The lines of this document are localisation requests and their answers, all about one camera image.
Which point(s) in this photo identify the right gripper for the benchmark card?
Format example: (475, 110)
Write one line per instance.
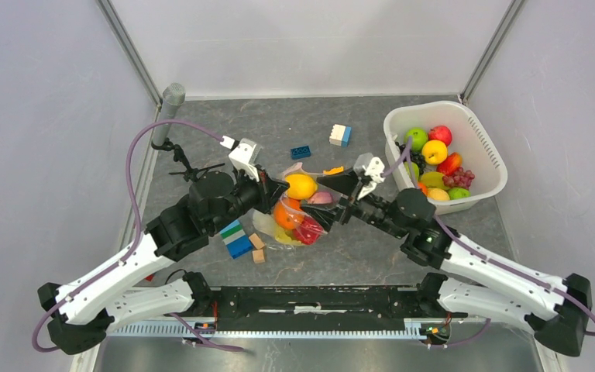
(344, 183)

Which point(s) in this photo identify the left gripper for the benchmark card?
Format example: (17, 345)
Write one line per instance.
(268, 189)

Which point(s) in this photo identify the purple toy onion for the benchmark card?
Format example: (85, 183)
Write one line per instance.
(320, 198)

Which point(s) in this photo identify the red toy bell pepper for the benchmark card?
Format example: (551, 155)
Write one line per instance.
(308, 231)

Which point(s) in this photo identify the clear zip top bag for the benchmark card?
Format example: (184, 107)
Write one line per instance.
(297, 168)

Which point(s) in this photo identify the yellow toy cabbage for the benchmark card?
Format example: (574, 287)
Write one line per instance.
(266, 224)

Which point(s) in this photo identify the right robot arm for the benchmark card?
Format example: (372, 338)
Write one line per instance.
(470, 279)

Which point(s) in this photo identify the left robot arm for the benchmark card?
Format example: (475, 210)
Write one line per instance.
(79, 315)

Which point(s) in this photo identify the orange green yellow block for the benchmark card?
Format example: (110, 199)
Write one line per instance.
(334, 170)

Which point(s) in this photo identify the tan small block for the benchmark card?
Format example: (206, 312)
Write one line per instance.
(256, 241)

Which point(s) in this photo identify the dark blue flat block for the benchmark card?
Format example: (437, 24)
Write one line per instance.
(300, 152)

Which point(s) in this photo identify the blue green grey block stack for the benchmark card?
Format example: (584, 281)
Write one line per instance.
(236, 240)

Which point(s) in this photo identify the orange small block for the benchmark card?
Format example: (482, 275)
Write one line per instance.
(258, 256)

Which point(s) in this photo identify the white and blue block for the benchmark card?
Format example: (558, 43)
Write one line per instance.
(340, 135)

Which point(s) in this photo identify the light green toy fruit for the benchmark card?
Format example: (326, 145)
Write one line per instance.
(413, 171)

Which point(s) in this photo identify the small orange toy fruit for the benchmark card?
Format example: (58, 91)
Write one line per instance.
(423, 188)

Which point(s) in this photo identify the black toy grapes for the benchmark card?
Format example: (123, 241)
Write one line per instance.
(416, 157)

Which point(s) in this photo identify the pale yellow toy fruit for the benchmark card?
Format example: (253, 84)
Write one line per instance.
(438, 194)

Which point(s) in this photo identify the yellow green toy fruit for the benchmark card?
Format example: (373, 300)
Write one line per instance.
(433, 179)

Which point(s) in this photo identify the green toy apple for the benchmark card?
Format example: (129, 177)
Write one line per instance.
(418, 137)

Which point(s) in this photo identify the small green toy fruit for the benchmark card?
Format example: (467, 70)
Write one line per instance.
(458, 193)

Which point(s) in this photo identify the red orange toy mango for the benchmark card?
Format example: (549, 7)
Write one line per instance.
(451, 164)

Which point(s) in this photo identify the red toy apple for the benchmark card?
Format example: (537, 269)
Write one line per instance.
(441, 133)

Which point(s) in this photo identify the purple toy grapes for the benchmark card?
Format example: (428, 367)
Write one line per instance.
(460, 178)

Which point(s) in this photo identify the white plastic basket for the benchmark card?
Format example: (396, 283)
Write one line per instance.
(469, 139)

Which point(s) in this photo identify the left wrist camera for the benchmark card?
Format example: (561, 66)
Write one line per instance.
(242, 155)

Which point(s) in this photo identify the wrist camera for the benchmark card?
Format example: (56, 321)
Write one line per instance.
(242, 155)
(369, 170)

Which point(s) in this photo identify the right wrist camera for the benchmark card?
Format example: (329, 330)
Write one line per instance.
(369, 170)

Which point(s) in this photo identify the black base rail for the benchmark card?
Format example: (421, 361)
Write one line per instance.
(314, 308)

